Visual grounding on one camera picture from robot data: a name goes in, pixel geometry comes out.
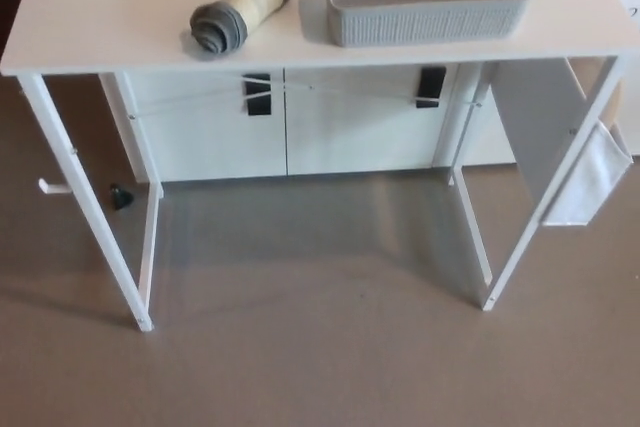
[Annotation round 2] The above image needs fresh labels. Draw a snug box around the metal shovel with handle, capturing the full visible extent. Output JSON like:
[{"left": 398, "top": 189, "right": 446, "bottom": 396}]
[{"left": 188, "top": 0, "right": 351, "bottom": 54}]

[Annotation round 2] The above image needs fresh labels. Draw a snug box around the white desk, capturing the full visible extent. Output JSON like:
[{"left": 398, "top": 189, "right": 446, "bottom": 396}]
[{"left": 0, "top": 0, "right": 634, "bottom": 333}]

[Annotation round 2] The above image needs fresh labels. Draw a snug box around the white desk hook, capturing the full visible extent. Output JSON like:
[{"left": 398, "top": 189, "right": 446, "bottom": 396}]
[{"left": 38, "top": 178, "right": 76, "bottom": 195}]

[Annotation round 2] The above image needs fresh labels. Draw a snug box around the white cabinet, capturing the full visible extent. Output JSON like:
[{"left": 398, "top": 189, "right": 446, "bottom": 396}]
[{"left": 99, "top": 0, "right": 640, "bottom": 183}]

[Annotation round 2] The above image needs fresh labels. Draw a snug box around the grey perforated plastic basket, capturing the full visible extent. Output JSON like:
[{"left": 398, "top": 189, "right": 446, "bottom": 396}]
[{"left": 323, "top": 0, "right": 533, "bottom": 47}]

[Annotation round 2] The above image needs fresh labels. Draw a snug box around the white fabric side pouch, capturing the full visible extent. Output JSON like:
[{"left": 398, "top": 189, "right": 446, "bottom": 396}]
[{"left": 542, "top": 121, "right": 634, "bottom": 226}]

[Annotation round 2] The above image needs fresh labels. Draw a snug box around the black cabinet handle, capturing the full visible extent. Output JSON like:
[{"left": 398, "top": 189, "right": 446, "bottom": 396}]
[
  {"left": 243, "top": 72, "right": 272, "bottom": 117},
  {"left": 415, "top": 66, "right": 446, "bottom": 110}
]

